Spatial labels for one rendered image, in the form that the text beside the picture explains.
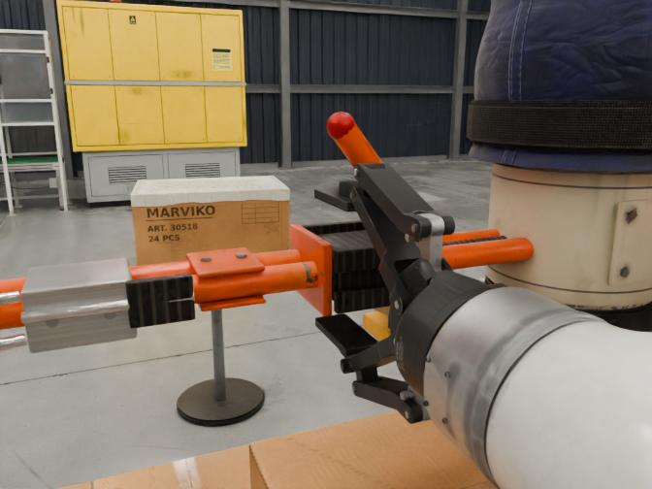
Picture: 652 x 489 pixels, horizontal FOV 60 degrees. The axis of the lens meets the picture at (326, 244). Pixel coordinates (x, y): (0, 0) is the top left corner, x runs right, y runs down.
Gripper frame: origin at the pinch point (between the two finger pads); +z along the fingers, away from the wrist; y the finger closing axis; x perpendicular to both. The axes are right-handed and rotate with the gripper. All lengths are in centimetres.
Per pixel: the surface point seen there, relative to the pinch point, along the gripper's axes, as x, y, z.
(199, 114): 114, 8, 728
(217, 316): 25, 80, 191
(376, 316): 10.2, 11.0, 12.0
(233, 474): 4, 69, 68
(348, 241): 1.1, -1.8, 0.2
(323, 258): -3.1, -1.9, -4.4
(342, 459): 5.7, 28.7, 11.8
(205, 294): -12.0, 0.1, -3.5
